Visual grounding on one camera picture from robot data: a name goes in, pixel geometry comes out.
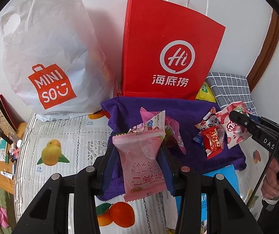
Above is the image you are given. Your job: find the patterned brown red box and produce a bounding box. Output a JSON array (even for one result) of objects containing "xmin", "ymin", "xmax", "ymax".
[{"xmin": 0, "ymin": 95, "xmax": 18, "ymax": 132}]

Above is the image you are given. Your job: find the fruit print bed cover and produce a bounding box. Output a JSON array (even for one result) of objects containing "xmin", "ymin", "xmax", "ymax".
[{"xmin": 14, "ymin": 110, "xmax": 269, "ymax": 234}]

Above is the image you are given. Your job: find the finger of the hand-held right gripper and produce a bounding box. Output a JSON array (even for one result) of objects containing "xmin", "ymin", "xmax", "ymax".
[
  {"xmin": 246, "ymin": 112, "xmax": 275, "ymax": 125},
  {"xmin": 229, "ymin": 111, "xmax": 259, "ymax": 136}
]

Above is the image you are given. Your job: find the red white strawberry snack packet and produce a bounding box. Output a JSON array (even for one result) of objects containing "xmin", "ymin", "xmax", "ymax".
[{"xmin": 215, "ymin": 102, "xmax": 252, "ymax": 150}]

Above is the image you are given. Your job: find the white plastic shopping bag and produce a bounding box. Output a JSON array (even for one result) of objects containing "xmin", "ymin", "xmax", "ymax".
[{"xmin": 0, "ymin": 0, "xmax": 117, "ymax": 122}]

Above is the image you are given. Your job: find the pale pink peach snack packet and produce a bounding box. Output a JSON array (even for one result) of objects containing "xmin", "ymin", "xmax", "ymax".
[{"xmin": 112, "ymin": 129, "xmax": 167, "ymax": 203}]

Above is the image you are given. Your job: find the wooden nightstand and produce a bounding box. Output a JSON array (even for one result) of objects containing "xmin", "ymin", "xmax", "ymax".
[{"xmin": 0, "ymin": 122, "xmax": 28, "ymax": 195}]

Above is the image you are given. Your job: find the blue candy packet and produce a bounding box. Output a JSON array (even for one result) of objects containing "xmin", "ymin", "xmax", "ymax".
[{"xmin": 192, "ymin": 132, "xmax": 207, "ymax": 150}]

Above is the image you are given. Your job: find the red paper shopping bag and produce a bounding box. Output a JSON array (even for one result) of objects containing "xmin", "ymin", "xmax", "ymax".
[{"xmin": 120, "ymin": 0, "xmax": 226, "ymax": 101}]

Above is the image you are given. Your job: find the panda print snack packet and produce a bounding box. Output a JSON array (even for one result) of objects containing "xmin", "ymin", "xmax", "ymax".
[{"xmin": 194, "ymin": 107, "xmax": 225, "ymax": 137}]

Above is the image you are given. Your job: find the brown wooden door frame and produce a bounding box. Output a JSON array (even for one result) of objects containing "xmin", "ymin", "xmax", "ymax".
[{"xmin": 247, "ymin": 10, "xmax": 279, "ymax": 93}]

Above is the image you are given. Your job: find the red candy packet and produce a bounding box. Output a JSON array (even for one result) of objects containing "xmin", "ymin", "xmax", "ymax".
[{"xmin": 200, "ymin": 125, "xmax": 224, "ymax": 160}]

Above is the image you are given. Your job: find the blue tissue pack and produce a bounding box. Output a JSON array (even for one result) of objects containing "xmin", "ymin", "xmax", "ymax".
[{"xmin": 175, "ymin": 164, "xmax": 240, "ymax": 222}]

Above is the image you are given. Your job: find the yellow green snack packet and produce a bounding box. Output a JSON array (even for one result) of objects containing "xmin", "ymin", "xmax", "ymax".
[{"xmin": 195, "ymin": 82, "xmax": 216, "ymax": 103}]

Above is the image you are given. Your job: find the pink triangular snack packet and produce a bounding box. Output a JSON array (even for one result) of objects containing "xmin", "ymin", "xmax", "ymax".
[{"xmin": 139, "ymin": 107, "xmax": 187, "ymax": 154}]

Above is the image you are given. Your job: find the white pink berry snack packet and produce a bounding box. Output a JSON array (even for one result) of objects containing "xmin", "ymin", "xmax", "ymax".
[{"xmin": 130, "ymin": 110, "xmax": 167, "ymax": 137}]

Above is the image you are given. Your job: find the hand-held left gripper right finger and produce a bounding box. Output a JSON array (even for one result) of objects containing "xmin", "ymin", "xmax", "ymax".
[{"xmin": 158, "ymin": 144, "xmax": 264, "ymax": 234}]

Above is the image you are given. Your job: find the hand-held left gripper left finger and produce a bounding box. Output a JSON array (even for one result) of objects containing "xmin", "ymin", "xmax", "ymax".
[{"xmin": 13, "ymin": 141, "xmax": 124, "ymax": 234}]

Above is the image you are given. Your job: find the grey plaid cloth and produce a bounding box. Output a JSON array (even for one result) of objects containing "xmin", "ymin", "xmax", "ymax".
[{"xmin": 206, "ymin": 72, "xmax": 255, "ymax": 114}]

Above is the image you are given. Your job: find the person's right forearm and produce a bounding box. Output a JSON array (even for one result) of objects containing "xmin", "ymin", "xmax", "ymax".
[{"xmin": 259, "ymin": 195, "xmax": 279, "ymax": 234}]

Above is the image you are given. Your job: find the person's right hand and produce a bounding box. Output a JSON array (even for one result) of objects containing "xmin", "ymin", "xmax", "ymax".
[{"xmin": 261, "ymin": 157, "xmax": 279, "ymax": 200}]

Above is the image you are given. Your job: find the teal white small box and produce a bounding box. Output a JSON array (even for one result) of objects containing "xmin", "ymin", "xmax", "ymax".
[{"xmin": 0, "ymin": 138, "xmax": 8, "ymax": 162}]

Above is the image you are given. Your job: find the purple towel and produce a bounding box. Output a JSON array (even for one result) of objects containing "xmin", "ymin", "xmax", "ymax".
[{"xmin": 97, "ymin": 97, "xmax": 247, "ymax": 201}]

